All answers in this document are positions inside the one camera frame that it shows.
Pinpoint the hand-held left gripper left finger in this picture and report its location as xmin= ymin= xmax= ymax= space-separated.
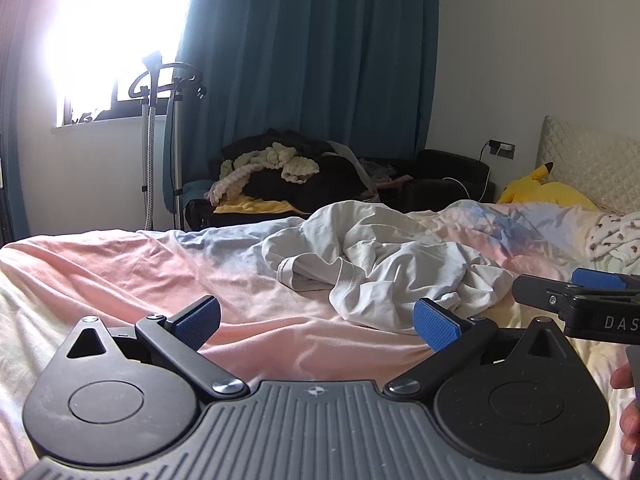
xmin=65 ymin=295 xmax=251 ymax=403

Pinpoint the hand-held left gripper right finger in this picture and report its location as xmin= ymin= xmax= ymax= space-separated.
xmin=382 ymin=297 xmax=573 ymax=403

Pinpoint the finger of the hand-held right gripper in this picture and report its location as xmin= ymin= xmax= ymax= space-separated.
xmin=571 ymin=267 xmax=640 ymax=292
xmin=511 ymin=273 xmax=576 ymax=320

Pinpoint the white t-shirt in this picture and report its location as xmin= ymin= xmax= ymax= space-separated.
xmin=261 ymin=201 xmax=516 ymax=330

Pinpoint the person's right hand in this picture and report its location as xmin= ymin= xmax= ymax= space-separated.
xmin=610 ymin=364 xmax=640 ymax=457

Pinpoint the white brown spotted cloth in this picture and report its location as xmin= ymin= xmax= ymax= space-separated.
xmin=586 ymin=211 xmax=640 ymax=277

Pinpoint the pastel pink blue bedsheet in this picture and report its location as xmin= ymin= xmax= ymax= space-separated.
xmin=0 ymin=199 xmax=640 ymax=480

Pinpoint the yellow plush toy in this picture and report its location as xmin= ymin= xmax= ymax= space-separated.
xmin=496 ymin=161 xmax=599 ymax=212

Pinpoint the beige quilted headboard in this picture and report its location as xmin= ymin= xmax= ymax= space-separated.
xmin=532 ymin=115 xmax=640 ymax=217

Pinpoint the black sofa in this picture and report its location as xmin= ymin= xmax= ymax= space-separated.
xmin=182 ymin=149 xmax=497 ymax=233

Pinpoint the pink grey garment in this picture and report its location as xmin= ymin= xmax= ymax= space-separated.
xmin=357 ymin=159 xmax=413 ymax=197

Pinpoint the garment steamer stand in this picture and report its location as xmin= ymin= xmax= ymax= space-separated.
xmin=127 ymin=51 xmax=208 ymax=233

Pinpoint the cream chunky knit blanket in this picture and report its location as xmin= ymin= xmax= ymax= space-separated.
xmin=209 ymin=144 xmax=321 ymax=207

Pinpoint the blue curtain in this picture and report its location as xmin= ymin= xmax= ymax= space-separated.
xmin=0 ymin=5 xmax=31 ymax=248
xmin=162 ymin=0 xmax=443 ymax=231

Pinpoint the bright window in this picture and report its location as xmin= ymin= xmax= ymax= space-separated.
xmin=47 ymin=0 xmax=201 ymax=128

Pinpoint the white charging cable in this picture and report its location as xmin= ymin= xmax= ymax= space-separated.
xmin=442 ymin=176 xmax=490 ymax=202

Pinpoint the wall power outlet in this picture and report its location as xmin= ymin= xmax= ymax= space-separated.
xmin=488 ymin=138 xmax=516 ymax=160

